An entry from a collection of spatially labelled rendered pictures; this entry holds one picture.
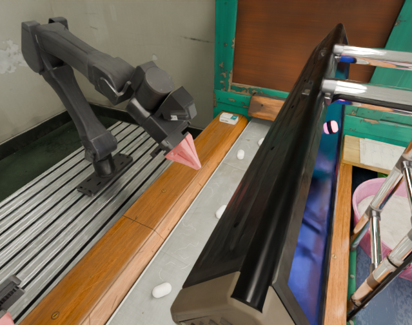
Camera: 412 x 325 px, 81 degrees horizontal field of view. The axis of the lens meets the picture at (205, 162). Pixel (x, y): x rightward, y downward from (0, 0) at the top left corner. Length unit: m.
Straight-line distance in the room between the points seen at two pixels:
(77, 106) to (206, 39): 1.24
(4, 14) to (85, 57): 1.90
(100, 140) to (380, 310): 0.77
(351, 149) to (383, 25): 0.33
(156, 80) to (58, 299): 0.42
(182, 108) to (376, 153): 0.61
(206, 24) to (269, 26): 0.98
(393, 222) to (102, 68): 0.74
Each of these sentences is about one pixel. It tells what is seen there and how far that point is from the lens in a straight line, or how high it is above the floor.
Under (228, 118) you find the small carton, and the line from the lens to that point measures 0.88.
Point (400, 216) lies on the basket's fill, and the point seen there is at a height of 0.74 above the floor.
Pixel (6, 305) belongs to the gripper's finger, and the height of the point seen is 0.89.
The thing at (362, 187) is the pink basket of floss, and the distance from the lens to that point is 0.75.
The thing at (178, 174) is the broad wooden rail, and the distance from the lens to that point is 0.66.
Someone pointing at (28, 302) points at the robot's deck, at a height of 0.67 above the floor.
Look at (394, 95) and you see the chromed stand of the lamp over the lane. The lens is 0.28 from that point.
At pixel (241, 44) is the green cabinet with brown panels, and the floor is 1.00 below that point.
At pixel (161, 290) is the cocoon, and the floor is 0.76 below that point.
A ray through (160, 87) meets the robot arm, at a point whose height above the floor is 1.03.
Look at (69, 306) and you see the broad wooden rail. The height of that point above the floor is 0.76.
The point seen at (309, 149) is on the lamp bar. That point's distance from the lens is 0.18.
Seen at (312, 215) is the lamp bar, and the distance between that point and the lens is 0.17.
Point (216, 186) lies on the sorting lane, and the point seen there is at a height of 0.74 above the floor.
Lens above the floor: 1.21
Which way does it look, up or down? 39 degrees down
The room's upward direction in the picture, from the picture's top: straight up
